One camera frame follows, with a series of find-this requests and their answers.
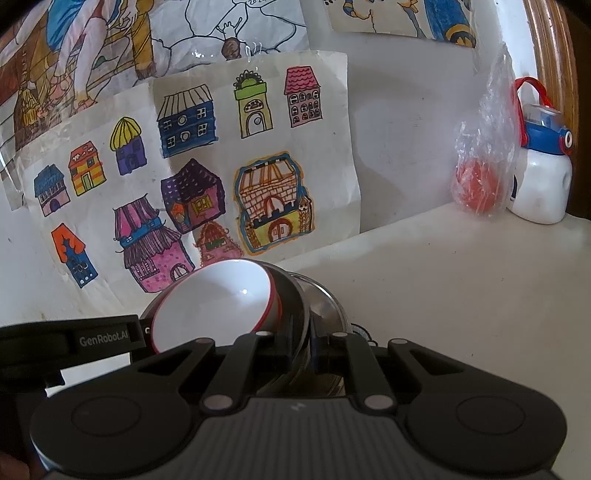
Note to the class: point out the white red-rimmed ceramic bowl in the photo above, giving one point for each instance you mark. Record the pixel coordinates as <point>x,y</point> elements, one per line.
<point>212,304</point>

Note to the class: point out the boy with fan poster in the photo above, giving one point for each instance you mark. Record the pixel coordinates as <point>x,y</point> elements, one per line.
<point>115,46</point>

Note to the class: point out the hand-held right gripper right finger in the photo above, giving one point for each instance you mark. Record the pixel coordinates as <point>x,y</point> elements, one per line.
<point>341,360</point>

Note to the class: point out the clear plastic bag red contents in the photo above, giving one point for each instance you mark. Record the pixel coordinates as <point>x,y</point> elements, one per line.
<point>480,184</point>

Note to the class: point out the coloured houses drawing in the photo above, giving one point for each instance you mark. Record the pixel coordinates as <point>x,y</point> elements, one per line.
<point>198,184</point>

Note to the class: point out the steel plate with dark sticker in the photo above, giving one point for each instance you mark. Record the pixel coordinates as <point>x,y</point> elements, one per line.
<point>328,309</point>

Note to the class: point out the girl with teddy bear poster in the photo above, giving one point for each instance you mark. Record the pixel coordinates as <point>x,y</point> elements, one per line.
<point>406,16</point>

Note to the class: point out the white printed tablecloth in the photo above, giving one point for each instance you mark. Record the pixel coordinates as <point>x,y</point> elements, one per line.
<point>438,295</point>

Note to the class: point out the small white printed ceramic bowl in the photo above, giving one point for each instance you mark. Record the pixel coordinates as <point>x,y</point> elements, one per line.
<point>276,304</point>

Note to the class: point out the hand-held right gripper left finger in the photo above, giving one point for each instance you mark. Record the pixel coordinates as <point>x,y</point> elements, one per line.
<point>258,350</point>

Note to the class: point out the white water bottle blue lid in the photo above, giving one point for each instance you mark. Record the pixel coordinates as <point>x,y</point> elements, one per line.
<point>542,184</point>

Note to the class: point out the wooden door frame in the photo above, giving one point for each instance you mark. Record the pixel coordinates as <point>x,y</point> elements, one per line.
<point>554,55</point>

